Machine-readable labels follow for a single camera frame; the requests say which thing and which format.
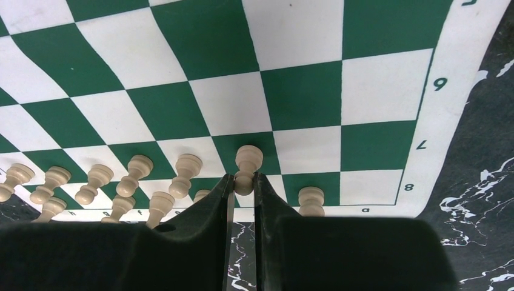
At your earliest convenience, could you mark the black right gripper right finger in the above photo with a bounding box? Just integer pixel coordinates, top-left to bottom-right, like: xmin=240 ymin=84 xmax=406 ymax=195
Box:
xmin=253 ymin=173 xmax=456 ymax=290

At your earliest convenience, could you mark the green white chess board mat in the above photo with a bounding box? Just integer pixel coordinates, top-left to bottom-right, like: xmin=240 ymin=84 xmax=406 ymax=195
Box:
xmin=1 ymin=1 xmax=513 ymax=221

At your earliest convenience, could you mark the light wooden chess piece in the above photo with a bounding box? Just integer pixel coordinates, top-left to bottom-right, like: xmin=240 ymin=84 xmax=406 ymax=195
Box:
xmin=101 ymin=195 xmax=136 ymax=223
xmin=193 ymin=189 xmax=210 ymax=203
xmin=298 ymin=186 xmax=325 ymax=216
xmin=75 ymin=164 xmax=114 ymax=205

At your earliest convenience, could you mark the light wooden pawn piece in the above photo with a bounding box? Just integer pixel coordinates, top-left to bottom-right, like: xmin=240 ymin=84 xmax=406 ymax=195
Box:
xmin=169 ymin=154 xmax=203 ymax=199
xmin=29 ymin=166 xmax=72 ymax=204
xmin=116 ymin=155 xmax=154 ymax=198
xmin=1 ymin=163 xmax=35 ymax=202
xmin=235 ymin=145 xmax=264 ymax=196

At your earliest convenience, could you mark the light wooden king piece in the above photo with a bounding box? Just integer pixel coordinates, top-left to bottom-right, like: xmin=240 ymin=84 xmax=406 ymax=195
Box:
xmin=146 ymin=191 xmax=175 ymax=229

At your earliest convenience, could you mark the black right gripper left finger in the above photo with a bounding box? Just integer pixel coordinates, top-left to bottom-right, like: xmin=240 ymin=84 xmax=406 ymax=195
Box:
xmin=1 ymin=174 xmax=235 ymax=290

